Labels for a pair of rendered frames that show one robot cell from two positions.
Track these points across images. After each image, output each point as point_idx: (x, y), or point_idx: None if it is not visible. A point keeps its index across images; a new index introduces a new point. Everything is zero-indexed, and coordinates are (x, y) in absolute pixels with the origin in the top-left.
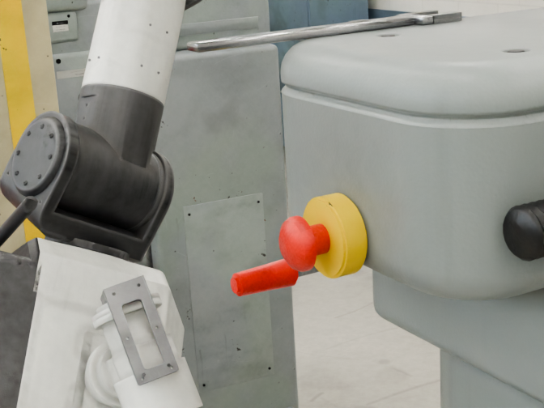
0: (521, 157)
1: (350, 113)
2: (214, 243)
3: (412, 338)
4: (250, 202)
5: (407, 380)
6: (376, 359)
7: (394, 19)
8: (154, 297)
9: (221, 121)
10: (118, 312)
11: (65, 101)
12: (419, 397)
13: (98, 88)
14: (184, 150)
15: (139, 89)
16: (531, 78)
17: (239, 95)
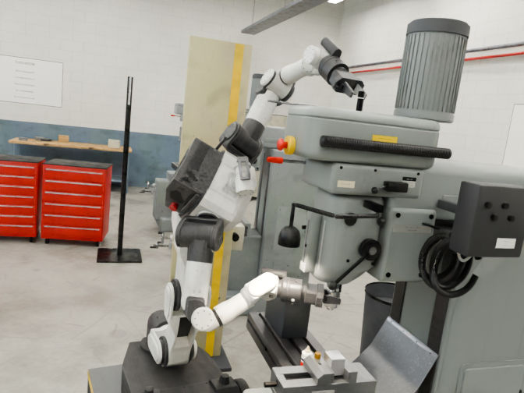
0: (327, 127)
1: (297, 117)
2: (287, 222)
3: (361, 288)
4: (303, 210)
5: (353, 301)
6: (343, 292)
7: None
8: (249, 163)
9: (299, 178)
10: (239, 162)
11: None
12: (356, 307)
13: (249, 118)
14: (283, 185)
15: (259, 121)
16: (331, 111)
17: None
